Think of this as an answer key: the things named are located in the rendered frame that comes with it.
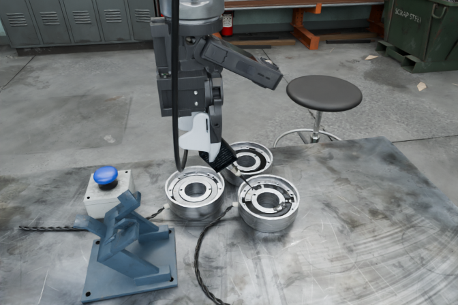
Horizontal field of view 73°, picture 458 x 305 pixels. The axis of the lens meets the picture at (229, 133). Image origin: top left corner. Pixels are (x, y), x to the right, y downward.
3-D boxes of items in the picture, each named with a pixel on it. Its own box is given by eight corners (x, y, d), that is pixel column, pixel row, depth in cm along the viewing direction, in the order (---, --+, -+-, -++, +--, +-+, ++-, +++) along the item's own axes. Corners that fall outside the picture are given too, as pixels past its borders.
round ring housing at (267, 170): (263, 195, 58) (264, 179, 56) (212, 182, 61) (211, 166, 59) (276, 162, 67) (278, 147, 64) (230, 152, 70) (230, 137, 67)
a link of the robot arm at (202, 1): (218, -29, 38) (231, -19, 32) (219, 10, 41) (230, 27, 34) (156, -28, 37) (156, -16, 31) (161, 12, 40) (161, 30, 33)
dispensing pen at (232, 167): (264, 187, 54) (206, 126, 45) (245, 200, 55) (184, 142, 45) (261, 179, 56) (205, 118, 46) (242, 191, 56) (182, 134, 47)
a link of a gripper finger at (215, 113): (205, 133, 46) (202, 76, 42) (217, 131, 46) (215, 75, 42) (210, 149, 42) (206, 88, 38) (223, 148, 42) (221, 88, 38)
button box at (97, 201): (135, 186, 60) (130, 167, 58) (131, 214, 55) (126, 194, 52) (91, 191, 59) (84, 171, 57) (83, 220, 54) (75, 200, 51)
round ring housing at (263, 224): (291, 190, 60) (293, 173, 57) (302, 235, 51) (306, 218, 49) (236, 190, 60) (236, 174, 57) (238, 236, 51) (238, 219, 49)
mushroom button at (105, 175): (123, 183, 58) (118, 163, 55) (120, 199, 54) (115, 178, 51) (101, 186, 57) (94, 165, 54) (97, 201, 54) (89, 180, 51)
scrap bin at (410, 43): (363, 45, 374) (379, -19, 335) (419, 42, 384) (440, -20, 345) (421, 82, 289) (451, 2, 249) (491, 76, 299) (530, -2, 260)
